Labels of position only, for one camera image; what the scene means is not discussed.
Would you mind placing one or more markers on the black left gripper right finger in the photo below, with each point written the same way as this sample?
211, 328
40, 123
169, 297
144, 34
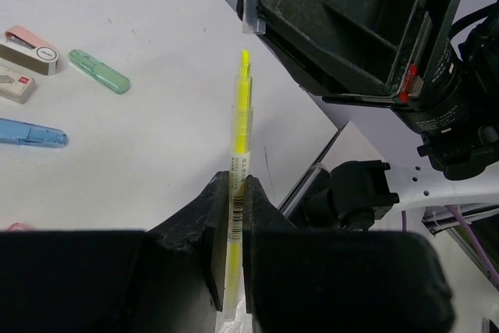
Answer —
315, 280

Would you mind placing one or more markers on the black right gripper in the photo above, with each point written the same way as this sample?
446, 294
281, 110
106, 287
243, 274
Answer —
361, 47

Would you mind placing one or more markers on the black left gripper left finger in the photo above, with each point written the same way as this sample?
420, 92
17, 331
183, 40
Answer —
167, 279

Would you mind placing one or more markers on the yellow highlighter pen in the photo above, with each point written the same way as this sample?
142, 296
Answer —
239, 166

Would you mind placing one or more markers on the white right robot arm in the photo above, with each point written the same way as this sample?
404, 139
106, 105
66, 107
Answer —
459, 132

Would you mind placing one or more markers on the pink transparent case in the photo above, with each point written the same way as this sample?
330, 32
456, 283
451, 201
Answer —
18, 227

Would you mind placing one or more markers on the green transparent case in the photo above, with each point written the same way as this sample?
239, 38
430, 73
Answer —
99, 71

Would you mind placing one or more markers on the blue transparent case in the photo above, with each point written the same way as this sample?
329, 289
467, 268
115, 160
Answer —
22, 133

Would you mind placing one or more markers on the staples box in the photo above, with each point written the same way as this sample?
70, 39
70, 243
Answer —
16, 86

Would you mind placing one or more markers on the pink mini stapler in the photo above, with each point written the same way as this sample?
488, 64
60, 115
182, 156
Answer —
26, 49

